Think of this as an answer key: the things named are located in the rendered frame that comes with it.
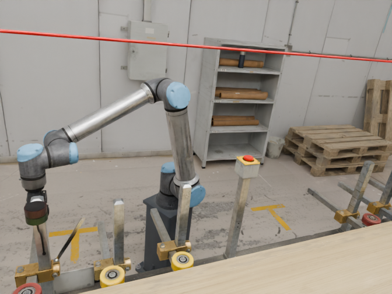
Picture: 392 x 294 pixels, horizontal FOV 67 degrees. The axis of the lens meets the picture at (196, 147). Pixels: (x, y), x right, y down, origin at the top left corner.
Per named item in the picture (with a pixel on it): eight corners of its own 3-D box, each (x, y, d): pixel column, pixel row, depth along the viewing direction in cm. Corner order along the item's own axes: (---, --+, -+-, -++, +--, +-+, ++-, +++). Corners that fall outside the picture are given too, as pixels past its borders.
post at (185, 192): (171, 275, 131) (179, 181, 112) (178, 273, 132) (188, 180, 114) (173, 281, 128) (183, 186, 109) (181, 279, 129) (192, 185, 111)
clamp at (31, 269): (18, 276, 103) (16, 265, 101) (60, 268, 109) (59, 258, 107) (16, 289, 99) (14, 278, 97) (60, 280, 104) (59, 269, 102)
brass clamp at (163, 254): (156, 251, 124) (156, 242, 122) (186, 245, 129) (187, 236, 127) (160, 262, 118) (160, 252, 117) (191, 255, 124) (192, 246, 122)
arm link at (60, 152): (72, 136, 129) (41, 140, 122) (80, 146, 120) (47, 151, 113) (73, 156, 132) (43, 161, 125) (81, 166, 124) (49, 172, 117)
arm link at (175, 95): (191, 188, 189) (176, 74, 150) (208, 202, 176) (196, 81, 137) (171, 199, 181) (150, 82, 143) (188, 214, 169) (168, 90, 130)
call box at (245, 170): (233, 172, 123) (236, 156, 120) (247, 171, 126) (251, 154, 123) (241, 181, 117) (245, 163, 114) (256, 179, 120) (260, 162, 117)
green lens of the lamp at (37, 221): (27, 214, 91) (25, 209, 90) (48, 212, 93) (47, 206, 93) (24, 227, 86) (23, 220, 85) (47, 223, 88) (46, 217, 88)
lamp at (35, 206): (33, 256, 98) (25, 201, 89) (52, 252, 100) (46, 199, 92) (31, 269, 93) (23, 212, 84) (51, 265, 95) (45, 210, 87)
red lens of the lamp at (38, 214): (25, 208, 90) (24, 202, 89) (47, 205, 92) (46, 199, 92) (23, 220, 85) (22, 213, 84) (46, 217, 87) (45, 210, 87)
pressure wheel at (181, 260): (166, 285, 109) (168, 261, 105) (174, 270, 116) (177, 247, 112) (186, 293, 107) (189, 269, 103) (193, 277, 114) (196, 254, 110)
